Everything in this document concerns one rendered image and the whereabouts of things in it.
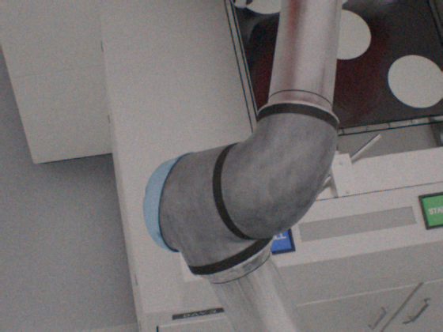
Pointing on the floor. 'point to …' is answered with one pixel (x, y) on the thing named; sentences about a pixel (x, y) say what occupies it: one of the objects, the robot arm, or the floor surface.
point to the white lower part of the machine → (57, 77)
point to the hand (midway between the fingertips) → (235, 3)
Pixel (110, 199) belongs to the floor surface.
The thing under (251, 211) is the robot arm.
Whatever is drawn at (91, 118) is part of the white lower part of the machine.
